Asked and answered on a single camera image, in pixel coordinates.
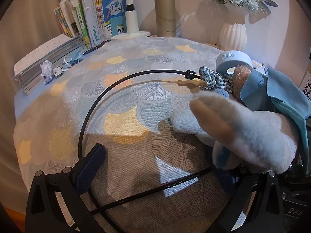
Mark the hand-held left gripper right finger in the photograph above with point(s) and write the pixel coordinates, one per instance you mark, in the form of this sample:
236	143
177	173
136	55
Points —
245	184

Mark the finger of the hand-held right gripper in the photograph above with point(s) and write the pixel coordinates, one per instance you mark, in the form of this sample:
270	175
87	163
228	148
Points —
295	211

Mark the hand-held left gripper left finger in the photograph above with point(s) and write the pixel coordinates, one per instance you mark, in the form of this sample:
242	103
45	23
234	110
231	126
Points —
91	165

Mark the white plush rabbit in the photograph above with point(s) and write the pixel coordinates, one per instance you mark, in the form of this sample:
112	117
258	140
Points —
243	131

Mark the teal cloth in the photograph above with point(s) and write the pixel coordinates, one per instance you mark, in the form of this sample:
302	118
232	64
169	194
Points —
255	89

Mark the brown plush toy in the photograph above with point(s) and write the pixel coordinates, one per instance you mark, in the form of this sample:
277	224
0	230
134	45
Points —
243	77

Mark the blue checkered fabric bow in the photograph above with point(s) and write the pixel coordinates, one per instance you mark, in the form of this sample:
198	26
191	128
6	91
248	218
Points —
213	79

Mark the pale blue bottle lid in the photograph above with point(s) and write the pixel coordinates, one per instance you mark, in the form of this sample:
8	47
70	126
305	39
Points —
233	58

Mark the leaf patterned tablecloth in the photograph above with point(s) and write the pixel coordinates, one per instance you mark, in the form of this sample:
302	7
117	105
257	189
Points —
121	89

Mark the white paper flower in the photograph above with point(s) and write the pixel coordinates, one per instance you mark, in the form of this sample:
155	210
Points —
46	70

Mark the light blue fabric piece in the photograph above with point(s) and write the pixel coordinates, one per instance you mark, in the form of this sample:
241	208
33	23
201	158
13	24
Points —
76	54

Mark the white printed card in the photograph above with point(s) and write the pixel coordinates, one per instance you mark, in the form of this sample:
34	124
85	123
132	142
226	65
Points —
306	87

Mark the black pen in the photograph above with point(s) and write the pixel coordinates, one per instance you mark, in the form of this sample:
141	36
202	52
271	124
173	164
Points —
93	48

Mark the stack of grey folders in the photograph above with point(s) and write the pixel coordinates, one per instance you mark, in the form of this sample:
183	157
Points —
48	53

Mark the row of books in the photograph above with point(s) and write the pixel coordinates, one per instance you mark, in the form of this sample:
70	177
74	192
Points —
97	17
31	17

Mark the white desk lamp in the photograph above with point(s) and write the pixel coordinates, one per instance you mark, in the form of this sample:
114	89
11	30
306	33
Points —
131	19

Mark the gold thermos bottle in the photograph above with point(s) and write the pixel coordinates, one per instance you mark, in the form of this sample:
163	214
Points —
165	14

